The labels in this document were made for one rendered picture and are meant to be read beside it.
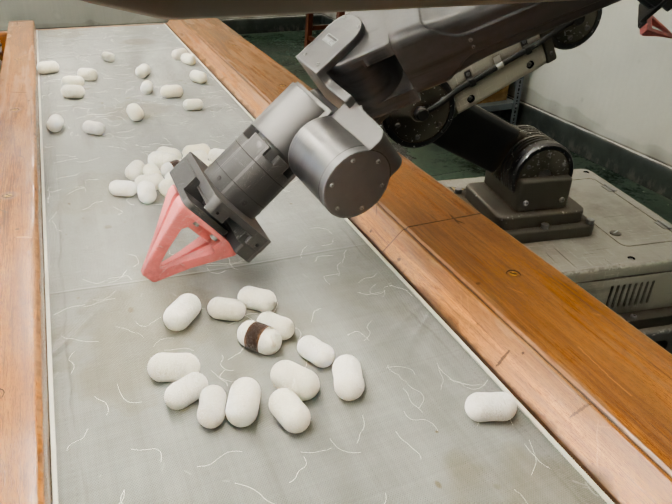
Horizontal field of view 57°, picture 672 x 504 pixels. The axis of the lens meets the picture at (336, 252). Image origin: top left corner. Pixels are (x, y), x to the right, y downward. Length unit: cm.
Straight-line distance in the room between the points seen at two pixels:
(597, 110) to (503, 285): 255
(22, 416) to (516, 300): 36
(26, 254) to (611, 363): 48
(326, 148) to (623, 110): 256
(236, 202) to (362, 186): 11
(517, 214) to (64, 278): 85
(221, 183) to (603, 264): 85
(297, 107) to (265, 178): 6
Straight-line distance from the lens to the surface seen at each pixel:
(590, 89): 308
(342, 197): 45
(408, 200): 66
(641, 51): 289
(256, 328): 47
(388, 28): 50
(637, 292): 128
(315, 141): 46
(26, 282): 56
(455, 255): 56
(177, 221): 51
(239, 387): 42
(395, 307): 53
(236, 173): 50
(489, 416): 43
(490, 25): 49
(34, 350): 48
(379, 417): 43
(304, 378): 43
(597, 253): 124
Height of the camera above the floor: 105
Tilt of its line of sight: 30 degrees down
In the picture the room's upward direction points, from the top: 2 degrees clockwise
